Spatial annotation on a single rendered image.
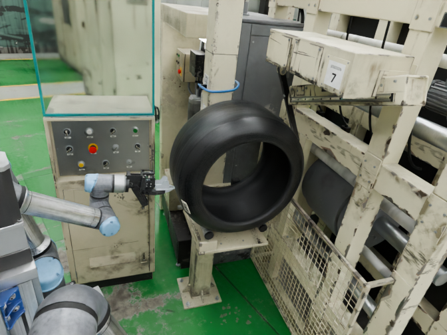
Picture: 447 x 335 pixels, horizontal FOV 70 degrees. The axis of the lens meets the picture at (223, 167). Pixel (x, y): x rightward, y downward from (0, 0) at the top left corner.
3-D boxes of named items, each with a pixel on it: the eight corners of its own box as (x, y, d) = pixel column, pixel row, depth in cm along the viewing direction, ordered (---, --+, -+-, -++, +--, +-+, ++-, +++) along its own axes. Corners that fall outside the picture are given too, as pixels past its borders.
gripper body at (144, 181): (157, 178, 131) (126, 177, 127) (154, 196, 135) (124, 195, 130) (154, 169, 138) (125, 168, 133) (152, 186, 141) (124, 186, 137)
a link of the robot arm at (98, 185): (84, 187, 131) (85, 169, 128) (112, 188, 136) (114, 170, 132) (84, 197, 125) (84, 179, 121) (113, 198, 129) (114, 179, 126)
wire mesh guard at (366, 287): (249, 256, 225) (266, 169, 192) (251, 255, 225) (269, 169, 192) (320, 390, 151) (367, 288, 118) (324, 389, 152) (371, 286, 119)
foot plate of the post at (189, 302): (176, 279, 238) (177, 275, 236) (211, 273, 246) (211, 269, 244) (184, 310, 216) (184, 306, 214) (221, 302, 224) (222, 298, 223)
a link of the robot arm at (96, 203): (92, 226, 127) (94, 203, 123) (86, 211, 135) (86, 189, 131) (112, 223, 132) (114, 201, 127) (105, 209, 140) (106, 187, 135)
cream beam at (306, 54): (263, 61, 153) (269, 28, 147) (308, 63, 162) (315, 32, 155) (340, 100, 104) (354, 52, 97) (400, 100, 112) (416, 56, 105)
